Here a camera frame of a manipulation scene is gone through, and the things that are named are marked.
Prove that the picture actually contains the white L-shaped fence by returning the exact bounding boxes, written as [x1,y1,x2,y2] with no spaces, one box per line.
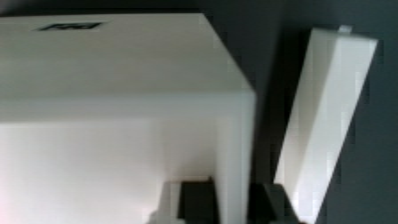
[273,25,378,224]

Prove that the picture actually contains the white drawer housing box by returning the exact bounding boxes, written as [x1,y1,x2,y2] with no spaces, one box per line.
[0,13,255,224]

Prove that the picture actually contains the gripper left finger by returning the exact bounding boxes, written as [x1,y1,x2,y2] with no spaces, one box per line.
[177,179,218,224]

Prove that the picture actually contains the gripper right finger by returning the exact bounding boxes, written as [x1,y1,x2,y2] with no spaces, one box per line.
[248,183,305,224]

